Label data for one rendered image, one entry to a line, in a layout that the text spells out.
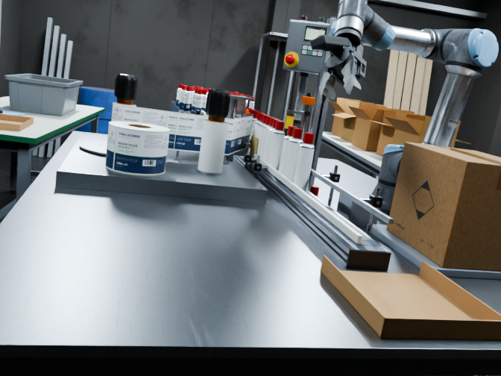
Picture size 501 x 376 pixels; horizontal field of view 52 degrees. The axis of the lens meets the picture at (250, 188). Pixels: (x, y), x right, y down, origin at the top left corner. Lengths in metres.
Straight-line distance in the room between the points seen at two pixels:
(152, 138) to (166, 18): 4.92
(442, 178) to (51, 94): 2.77
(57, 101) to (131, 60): 3.03
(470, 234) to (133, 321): 0.85
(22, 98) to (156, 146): 2.08
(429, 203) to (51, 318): 0.96
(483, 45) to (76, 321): 1.42
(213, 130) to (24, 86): 2.06
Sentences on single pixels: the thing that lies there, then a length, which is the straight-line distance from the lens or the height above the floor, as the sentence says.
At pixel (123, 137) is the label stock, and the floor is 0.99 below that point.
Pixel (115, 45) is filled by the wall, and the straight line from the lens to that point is 6.58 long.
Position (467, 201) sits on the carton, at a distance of 1.33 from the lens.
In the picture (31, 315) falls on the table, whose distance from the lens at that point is 0.89.
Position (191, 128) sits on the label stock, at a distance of 2.01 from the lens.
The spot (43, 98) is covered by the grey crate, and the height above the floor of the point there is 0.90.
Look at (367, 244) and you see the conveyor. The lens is 1.30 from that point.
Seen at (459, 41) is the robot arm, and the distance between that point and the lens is 1.81.
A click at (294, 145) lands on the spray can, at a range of 1.80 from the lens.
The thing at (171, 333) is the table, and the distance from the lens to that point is 0.84.
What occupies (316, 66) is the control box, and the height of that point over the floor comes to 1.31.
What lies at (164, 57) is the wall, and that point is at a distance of 6.51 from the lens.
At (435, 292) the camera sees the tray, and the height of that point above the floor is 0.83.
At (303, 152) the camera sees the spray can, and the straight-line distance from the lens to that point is 1.70.
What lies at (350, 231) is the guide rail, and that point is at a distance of 1.27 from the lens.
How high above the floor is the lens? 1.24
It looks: 12 degrees down
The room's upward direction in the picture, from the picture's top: 8 degrees clockwise
